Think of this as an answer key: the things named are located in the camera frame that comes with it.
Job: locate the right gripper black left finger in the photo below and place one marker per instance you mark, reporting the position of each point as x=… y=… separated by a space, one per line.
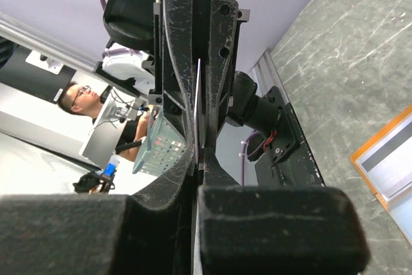
x=47 y=230

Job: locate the aluminium frame rail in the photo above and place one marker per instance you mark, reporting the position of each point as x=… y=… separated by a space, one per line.
x=265 y=75

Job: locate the tan leather card holder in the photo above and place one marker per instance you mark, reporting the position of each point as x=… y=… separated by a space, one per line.
x=399 y=207

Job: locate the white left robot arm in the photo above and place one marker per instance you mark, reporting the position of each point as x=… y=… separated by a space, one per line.
x=129 y=23

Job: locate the teal plastic basket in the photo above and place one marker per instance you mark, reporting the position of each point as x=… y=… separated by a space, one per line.
x=161 y=148

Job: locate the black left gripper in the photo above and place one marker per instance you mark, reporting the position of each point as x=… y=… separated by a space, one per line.
x=184 y=31

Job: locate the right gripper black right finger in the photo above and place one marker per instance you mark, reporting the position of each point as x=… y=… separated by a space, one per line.
x=300 y=228

